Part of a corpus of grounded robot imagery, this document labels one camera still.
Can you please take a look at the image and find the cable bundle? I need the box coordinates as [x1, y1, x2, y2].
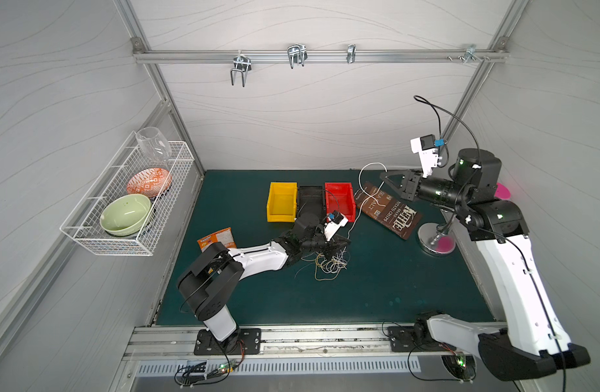
[294, 244, 352, 283]

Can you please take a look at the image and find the white cable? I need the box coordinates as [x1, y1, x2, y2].
[346, 162, 389, 241]

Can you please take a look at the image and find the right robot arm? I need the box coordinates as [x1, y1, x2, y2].
[380, 148, 591, 382]

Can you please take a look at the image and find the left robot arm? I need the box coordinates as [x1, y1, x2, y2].
[177, 211, 350, 343]

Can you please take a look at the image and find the brown chips bag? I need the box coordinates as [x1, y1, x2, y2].
[355, 182, 422, 240]

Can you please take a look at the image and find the red plastic bin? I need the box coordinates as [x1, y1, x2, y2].
[324, 182, 356, 223]

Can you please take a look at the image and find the black plastic bin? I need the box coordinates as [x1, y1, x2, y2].
[297, 186, 326, 225]

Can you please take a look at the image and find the yellow plastic bin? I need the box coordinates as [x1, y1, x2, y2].
[267, 182, 298, 223]

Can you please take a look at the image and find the silver glass holder stand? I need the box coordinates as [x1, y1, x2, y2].
[417, 218, 457, 256]

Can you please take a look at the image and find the green tabletop mat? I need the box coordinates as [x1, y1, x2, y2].
[157, 170, 494, 326]

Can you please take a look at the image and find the pink plastic wine glass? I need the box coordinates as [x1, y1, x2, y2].
[433, 183, 511, 256]

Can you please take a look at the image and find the orange snack packet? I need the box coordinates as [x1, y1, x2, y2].
[198, 227, 237, 252]

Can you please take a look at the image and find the small metal hook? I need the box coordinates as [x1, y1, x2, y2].
[347, 44, 356, 65]

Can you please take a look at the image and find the metal loop hook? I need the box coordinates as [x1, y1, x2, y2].
[287, 43, 308, 70]

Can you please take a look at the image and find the orange patterned bowl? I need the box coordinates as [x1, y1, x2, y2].
[126, 168, 172, 199]

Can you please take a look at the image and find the metal double hook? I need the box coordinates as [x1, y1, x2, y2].
[230, 54, 252, 88]

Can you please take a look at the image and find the clear glass cup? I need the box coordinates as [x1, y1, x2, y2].
[135, 127, 172, 165]

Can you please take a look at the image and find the green bowl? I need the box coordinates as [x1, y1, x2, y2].
[100, 194, 152, 237]

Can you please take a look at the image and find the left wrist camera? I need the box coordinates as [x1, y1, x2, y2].
[324, 210, 348, 241]

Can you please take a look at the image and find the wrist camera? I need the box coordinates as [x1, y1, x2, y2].
[410, 134, 445, 178]
[324, 210, 348, 241]

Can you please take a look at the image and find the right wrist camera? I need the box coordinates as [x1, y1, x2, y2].
[410, 134, 445, 178]

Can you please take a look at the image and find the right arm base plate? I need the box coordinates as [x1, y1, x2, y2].
[381, 324, 456, 354]

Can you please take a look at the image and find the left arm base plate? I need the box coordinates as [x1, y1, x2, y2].
[194, 328, 262, 356]

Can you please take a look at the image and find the metal bracket hook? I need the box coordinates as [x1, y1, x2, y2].
[446, 44, 491, 65]

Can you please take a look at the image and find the aluminium top rail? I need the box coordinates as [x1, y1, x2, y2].
[133, 47, 510, 65]

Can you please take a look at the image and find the aluminium rail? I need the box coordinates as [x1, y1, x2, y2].
[122, 322, 526, 363]
[133, 47, 510, 65]

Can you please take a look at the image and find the white wire basket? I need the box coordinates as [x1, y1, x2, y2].
[60, 134, 194, 256]

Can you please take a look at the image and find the aluminium front rail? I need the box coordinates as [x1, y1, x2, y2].
[122, 322, 526, 363]

